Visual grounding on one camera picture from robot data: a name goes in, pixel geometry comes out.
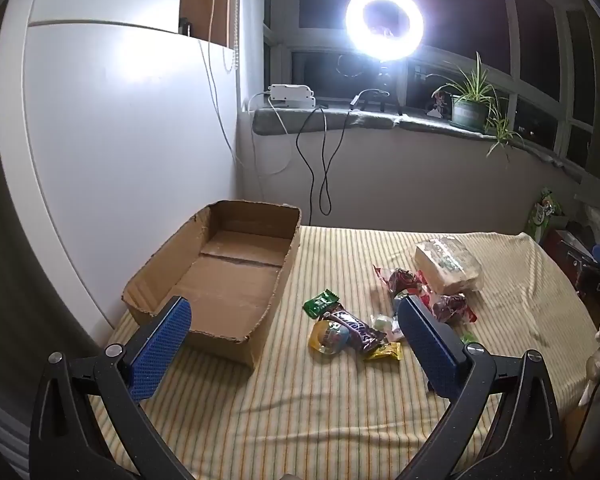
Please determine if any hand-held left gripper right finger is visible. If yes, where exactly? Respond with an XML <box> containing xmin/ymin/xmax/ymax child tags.
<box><xmin>395</xmin><ymin>294</ymin><xmax>568</xmax><ymax>480</ymax></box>

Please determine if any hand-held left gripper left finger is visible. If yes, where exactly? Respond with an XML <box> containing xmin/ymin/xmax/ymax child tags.
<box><xmin>28</xmin><ymin>295</ymin><xmax>196</xmax><ymax>480</ymax></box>

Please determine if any small yellow candy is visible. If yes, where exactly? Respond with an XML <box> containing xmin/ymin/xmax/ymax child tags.
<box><xmin>364</xmin><ymin>342</ymin><xmax>403</xmax><ymax>362</ymax></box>

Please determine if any red-wrapped brown sweet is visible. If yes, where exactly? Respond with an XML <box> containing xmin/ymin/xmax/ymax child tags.
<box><xmin>430</xmin><ymin>292</ymin><xmax>477</xmax><ymax>323</ymax></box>
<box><xmin>372</xmin><ymin>265</ymin><xmax>433</xmax><ymax>303</ymax></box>

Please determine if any brown chocolate bar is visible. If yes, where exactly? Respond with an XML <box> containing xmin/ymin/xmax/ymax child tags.
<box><xmin>321</xmin><ymin>309</ymin><xmax>388</xmax><ymax>358</ymax></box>

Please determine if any cardboard box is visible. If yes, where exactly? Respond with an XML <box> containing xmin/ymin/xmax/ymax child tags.
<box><xmin>121</xmin><ymin>200</ymin><xmax>302</xmax><ymax>373</ymax></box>

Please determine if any tan egg-shaped capsule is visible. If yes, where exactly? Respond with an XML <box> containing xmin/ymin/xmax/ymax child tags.
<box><xmin>308</xmin><ymin>319</ymin><xmax>353</xmax><ymax>356</ymax></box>

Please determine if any green snack bag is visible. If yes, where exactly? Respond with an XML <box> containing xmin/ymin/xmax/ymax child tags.
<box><xmin>525</xmin><ymin>187</ymin><xmax>566</xmax><ymax>241</ymax></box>

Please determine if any clear-wrapped pale cake packet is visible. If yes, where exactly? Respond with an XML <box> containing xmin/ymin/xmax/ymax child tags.
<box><xmin>413</xmin><ymin>236</ymin><xmax>483</xmax><ymax>293</ymax></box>

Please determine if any green candy packet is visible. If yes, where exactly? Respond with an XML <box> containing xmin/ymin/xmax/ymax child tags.
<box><xmin>302</xmin><ymin>290</ymin><xmax>342</xmax><ymax>320</ymax></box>

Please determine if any yellow striped blanket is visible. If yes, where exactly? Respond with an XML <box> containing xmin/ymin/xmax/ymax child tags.
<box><xmin>87</xmin><ymin>225</ymin><xmax>600</xmax><ymax>480</ymax></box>

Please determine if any potted spider plant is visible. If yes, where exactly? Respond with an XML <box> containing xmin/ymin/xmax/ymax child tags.
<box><xmin>425</xmin><ymin>51</ymin><xmax>526</xmax><ymax>161</ymax></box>

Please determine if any white wardrobe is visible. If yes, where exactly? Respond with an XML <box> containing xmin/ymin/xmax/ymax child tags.
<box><xmin>0</xmin><ymin>0</ymin><xmax>241</xmax><ymax>341</ymax></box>

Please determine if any small figurine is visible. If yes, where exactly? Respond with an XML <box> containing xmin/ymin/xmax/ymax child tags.
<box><xmin>431</xmin><ymin>87</ymin><xmax>453</xmax><ymax>120</ymax></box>

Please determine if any black tripod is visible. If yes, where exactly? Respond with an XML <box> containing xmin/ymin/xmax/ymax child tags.
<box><xmin>357</xmin><ymin>60</ymin><xmax>406</xmax><ymax>116</ymax></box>

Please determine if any white power box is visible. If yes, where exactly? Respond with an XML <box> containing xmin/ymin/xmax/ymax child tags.
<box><xmin>269</xmin><ymin>83</ymin><xmax>317</xmax><ymax>108</ymax></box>

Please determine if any white window frame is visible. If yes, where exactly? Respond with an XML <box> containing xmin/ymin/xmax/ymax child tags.
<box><xmin>262</xmin><ymin>0</ymin><xmax>600</xmax><ymax>186</ymax></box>

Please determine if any black cable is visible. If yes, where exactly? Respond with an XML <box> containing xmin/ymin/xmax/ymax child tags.
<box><xmin>295</xmin><ymin>105</ymin><xmax>327</xmax><ymax>227</ymax></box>
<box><xmin>319</xmin><ymin>91</ymin><xmax>387</xmax><ymax>217</ymax></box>

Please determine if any white cable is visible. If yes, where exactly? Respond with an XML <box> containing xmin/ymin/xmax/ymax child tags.
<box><xmin>197</xmin><ymin>0</ymin><xmax>292</xmax><ymax>177</ymax></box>

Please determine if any ring light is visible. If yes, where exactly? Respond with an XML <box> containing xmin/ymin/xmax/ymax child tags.
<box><xmin>345</xmin><ymin>0</ymin><xmax>425</xmax><ymax>61</ymax></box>

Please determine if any white bead chain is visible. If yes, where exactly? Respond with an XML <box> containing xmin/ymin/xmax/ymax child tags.
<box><xmin>224</xmin><ymin>0</ymin><xmax>242</xmax><ymax>72</ymax></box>

